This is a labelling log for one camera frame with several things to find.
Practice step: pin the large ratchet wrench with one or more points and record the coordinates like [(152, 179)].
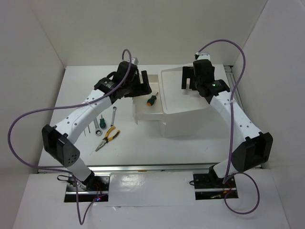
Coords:
[(98, 130)]

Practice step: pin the aluminium rail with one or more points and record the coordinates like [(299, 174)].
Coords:
[(232, 82), (151, 167)]

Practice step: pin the green stubby phillips screwdriver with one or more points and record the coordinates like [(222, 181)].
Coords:
[(152, 99)]

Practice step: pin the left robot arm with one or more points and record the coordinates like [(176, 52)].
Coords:
[(59, 140)]

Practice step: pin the small ratchet wrench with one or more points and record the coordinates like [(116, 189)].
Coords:
[(113, 116)]

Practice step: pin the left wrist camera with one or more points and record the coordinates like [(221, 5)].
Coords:
[(134, 61)]

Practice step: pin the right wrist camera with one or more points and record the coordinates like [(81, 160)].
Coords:
[(202, 56)]

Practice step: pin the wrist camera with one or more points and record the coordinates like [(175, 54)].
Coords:
[(202, 56), (134, 61)]

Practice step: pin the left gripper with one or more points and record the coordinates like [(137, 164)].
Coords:
[(141, 88)]

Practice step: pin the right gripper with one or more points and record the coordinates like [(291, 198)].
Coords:
[(188, 72)]

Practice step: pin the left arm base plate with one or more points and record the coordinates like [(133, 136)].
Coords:
[(99, 190)]

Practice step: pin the front aluminium rail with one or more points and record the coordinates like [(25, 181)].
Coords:
[(151, 167)]

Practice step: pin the right aluminium rail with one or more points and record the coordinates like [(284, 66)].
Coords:
[(232, 82)]

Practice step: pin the white drawer cabinet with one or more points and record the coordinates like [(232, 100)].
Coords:
[(183, 109)]

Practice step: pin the yellow black pliers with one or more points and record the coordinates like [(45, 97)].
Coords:
[(108, 138)]

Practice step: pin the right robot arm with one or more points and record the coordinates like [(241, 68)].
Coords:
[(249, 146)]

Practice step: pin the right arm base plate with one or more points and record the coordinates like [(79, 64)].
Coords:
[(206, 190)]

